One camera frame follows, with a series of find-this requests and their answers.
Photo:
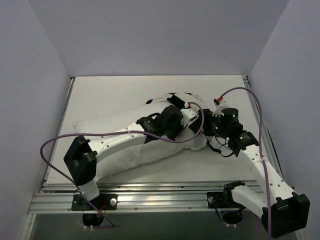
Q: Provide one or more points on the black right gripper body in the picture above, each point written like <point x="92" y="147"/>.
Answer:
<point x="207" y="121"/>

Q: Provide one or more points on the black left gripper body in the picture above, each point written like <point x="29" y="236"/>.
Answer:
<point x="178" y="100"/>

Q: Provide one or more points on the black white checkered pillowcase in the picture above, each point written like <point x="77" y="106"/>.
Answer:
<point x="179" y="100"/>

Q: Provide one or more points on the white pillow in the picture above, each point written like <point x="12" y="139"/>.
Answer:
<point x="139" y="155"/>

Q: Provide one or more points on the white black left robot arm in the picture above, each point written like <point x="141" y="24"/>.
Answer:
<point x="84" y="153"/>

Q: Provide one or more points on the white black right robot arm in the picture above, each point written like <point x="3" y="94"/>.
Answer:
<point x="281" y="210"/>

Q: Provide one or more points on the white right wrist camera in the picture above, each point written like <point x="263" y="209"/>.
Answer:
<point x="220" y="104"/>

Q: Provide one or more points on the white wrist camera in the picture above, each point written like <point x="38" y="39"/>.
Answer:
<point x="188" y="115"/>
<point x="220" y="104"/>

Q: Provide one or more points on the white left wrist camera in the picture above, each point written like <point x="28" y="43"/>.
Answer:
<point x="188" y="115"/>

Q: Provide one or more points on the aluminium right side rail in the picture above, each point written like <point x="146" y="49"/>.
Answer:
<point x="268" y="146"/>

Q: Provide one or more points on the aluminium rail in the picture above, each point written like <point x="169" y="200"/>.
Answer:
<point x="268" y="146"/>
<point x="133" y="198"/>
<point x="54" y="145"/>

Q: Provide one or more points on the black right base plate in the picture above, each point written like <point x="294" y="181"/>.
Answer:
<point x="215" y="200"/>

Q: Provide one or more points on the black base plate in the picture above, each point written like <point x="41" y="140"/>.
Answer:
<point x="215" y="200"/>
<point x="103" y="202"/>

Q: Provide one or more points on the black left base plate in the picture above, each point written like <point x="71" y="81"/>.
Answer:
<point x="103" y="202"/>

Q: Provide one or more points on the aluminium left side rail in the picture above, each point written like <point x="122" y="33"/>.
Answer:
<point x="54" y="145"/>

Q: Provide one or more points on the aluminium front rail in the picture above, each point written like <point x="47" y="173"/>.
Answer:
<point x="133" y="198"/>

